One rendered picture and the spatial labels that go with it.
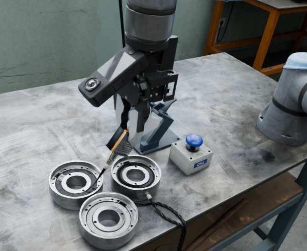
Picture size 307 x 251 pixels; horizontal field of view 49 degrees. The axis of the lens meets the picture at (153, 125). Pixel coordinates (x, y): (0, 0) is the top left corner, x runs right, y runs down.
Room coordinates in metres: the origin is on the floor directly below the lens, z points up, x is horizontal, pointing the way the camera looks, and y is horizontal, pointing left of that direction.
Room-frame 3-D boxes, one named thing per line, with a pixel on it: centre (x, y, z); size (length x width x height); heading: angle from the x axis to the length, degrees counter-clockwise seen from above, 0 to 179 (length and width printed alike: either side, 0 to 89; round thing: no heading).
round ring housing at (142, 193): (0.52, 0.02, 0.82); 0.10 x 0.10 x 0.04
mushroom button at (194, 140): (0.63, -0.10, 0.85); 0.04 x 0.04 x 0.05
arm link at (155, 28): (0.53, 0.03, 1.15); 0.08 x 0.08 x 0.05
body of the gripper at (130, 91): (0.53, 0.03, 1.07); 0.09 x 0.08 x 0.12; 131
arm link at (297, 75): (0.83, -0.38, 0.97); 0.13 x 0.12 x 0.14; 23
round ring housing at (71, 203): (0.48, 0.13, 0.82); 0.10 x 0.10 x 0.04
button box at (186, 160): (0.63, -0.10, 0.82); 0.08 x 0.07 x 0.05; 131
